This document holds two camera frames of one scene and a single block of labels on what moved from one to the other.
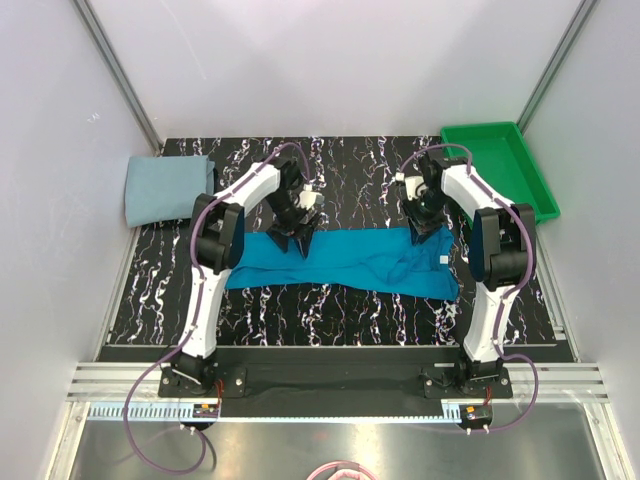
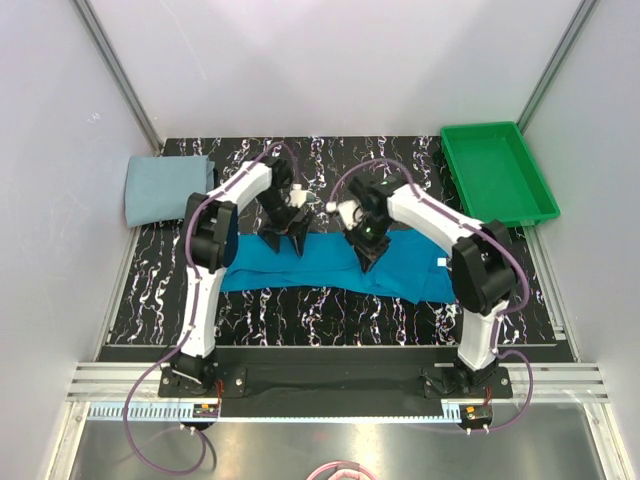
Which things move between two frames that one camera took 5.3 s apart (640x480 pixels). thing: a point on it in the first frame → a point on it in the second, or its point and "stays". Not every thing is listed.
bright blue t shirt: (387, 260) stays
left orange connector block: (205, 411) stays
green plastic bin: (501, 157) stays
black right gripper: (418, 225) → (365, 251)
